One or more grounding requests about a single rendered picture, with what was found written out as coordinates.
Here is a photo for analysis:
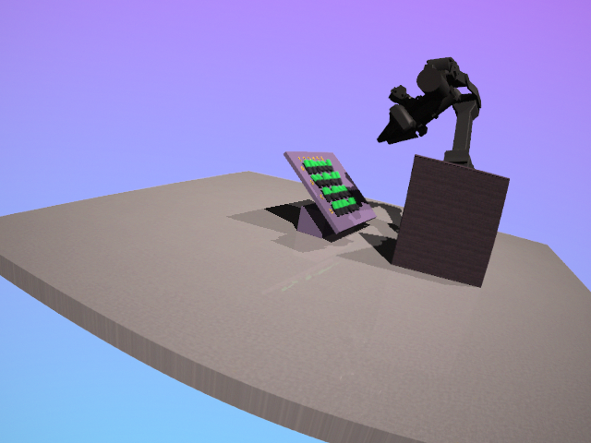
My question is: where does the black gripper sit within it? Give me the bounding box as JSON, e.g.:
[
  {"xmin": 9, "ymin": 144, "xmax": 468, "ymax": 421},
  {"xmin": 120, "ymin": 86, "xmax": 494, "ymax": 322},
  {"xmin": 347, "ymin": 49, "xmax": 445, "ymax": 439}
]
[{"xmin": 377, "ymin": 94, "xmax": 441, "ymax": 145}]

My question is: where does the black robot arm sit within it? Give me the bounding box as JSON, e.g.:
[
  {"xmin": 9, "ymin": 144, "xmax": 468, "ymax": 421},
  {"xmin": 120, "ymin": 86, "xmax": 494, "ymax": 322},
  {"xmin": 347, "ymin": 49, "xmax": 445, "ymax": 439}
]
[{"xmin": 389, "ymin": 57, "xmax": 482, "ymax": 169}]

